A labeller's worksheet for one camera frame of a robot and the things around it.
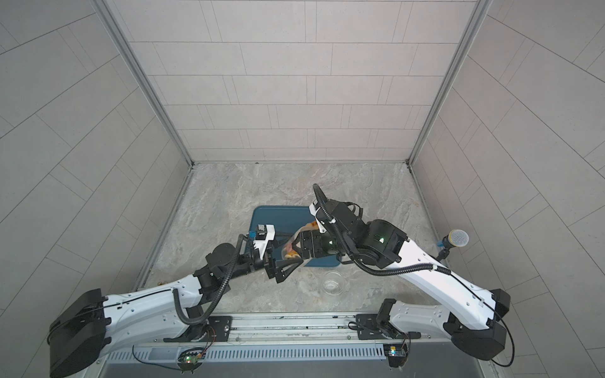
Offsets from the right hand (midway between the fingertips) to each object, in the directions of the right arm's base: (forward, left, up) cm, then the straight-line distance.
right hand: (303, 247), depth 62 cm
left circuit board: (-21, +33, -21) cm, 44 cm away
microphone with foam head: (+1, -43, -3) cm, 43 cm away
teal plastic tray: (+25, +9, -24) cm, 35 cm away
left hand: (0, +1, -3) cm, 3 cm away
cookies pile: (+20, -3, -23) cm, 31 cm away
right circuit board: (-22, -25, -27) cm, 43 cm away
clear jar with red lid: (-2, -9, -26) cm, 27 cm away
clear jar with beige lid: (0, +4, 0) cm, 4 cm away
